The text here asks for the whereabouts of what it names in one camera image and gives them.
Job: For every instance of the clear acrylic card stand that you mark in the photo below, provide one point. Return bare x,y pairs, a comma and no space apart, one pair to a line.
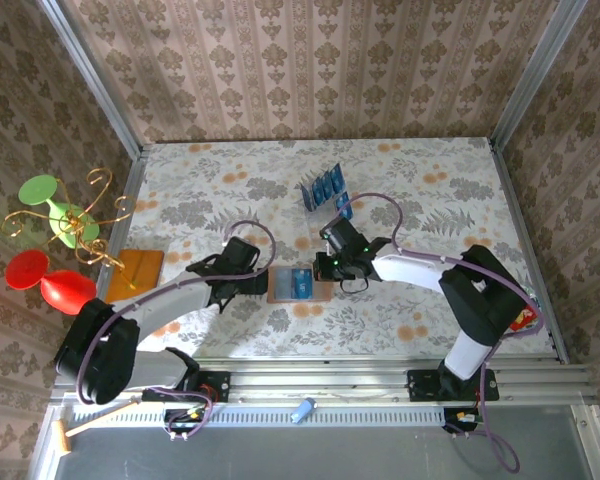
320,230

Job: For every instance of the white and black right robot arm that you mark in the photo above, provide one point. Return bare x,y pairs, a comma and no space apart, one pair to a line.
410,270

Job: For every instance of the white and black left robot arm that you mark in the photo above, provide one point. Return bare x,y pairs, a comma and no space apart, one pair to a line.
175,295

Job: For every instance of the orange wooden base board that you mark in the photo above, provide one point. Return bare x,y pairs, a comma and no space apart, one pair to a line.
145,267

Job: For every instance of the blue cylinder tube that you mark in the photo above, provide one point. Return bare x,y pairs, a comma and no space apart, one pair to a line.
302,411

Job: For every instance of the grey metal panel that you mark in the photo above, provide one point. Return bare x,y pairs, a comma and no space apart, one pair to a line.
305,450

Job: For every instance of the red plastic wine glass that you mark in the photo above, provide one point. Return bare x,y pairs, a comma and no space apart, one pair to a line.
65,295

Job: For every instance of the red snack packet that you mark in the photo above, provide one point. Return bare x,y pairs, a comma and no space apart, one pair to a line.
525,320

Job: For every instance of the green plastic wine glass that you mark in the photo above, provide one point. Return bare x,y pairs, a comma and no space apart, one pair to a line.
39,190

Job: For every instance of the wooden mallet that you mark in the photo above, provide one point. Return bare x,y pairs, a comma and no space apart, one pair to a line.
61,437

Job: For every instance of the aluminium mounting rail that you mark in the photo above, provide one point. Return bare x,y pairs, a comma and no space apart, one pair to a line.
320,382

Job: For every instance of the aluminium side rail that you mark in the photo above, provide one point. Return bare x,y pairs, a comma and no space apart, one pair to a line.
136,175
515,210

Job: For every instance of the black connector bracket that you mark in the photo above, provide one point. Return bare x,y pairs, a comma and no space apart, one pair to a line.
180,422
452,425

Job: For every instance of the aluminium frame post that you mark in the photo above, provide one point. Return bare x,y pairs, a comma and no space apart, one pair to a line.
97,85
530,75

